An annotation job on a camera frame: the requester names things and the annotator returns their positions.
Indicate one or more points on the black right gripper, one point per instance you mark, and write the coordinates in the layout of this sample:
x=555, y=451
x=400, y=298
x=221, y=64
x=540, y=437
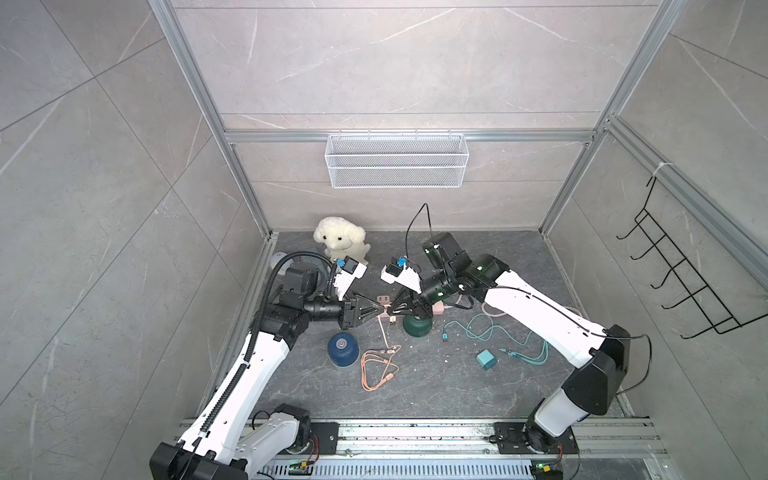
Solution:
x=418, y=308

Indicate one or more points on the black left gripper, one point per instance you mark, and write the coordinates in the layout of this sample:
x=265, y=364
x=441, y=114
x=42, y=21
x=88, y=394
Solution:
x=351, y=308

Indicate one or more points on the pink power strip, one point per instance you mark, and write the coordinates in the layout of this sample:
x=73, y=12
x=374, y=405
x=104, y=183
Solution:
x=440, y=307

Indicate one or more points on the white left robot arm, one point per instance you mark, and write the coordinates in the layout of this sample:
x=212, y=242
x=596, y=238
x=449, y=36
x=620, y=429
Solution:
x=302, y=288

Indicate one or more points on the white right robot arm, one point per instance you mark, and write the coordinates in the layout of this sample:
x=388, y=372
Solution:
x=600, y=356

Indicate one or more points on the white plush dog toy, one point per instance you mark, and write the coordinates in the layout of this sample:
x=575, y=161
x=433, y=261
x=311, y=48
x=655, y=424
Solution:
x=342, y=238

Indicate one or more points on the teal USB charger adapter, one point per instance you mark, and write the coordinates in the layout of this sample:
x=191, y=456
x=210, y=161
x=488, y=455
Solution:
x=486, y=359

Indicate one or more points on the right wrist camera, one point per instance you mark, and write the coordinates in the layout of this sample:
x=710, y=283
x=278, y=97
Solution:
x=399, y=271

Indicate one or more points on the metal base rail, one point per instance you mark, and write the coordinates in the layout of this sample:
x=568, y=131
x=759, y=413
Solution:
x=467, y=449

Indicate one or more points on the white wire mesh basket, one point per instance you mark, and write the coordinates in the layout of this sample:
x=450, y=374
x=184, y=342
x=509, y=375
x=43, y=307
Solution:
x=396, y=161

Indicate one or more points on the black wall hook rack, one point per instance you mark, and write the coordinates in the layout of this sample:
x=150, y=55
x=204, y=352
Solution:
x=718, y=317

